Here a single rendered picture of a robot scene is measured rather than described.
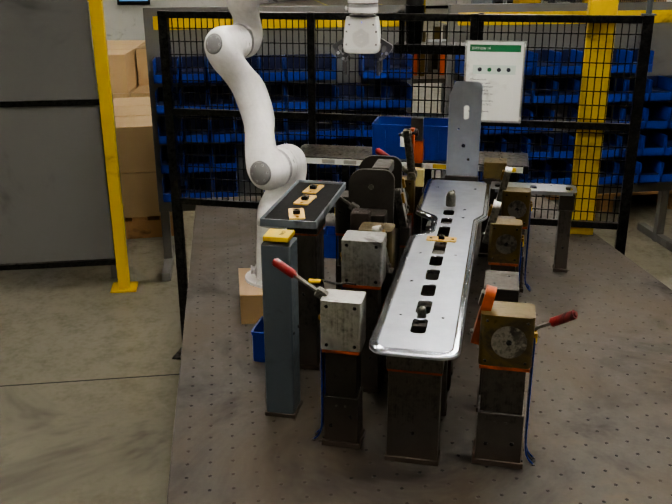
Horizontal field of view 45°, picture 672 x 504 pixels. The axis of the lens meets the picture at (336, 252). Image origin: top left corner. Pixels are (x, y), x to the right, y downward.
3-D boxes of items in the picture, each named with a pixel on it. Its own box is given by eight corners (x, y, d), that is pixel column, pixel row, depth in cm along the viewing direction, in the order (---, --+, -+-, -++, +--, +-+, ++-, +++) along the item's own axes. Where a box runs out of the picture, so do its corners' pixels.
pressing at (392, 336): (472, 363, 161) (472, 356, 160) (360, 353, 165) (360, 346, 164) (491, 184, 288) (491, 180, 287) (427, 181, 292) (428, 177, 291)
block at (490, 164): (500, 258, 299) (506, 163, 287) (478, 256, 301) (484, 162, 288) (500, 250, 307) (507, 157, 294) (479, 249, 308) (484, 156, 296)
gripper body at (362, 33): (341, 11, 219) (341, 54, 223) (379, 12, 217) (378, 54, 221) (347, 10, 226) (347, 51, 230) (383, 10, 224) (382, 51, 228)
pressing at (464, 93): (477, 176, 293) (483, 81, 282) (445, 174, 296) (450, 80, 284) (477, 176, 294) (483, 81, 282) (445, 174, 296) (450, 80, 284)
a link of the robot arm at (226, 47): (307, 177, 248) (282, 187, 234) (275, 187, 254) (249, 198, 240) (251, 18, 241) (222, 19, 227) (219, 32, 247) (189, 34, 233)
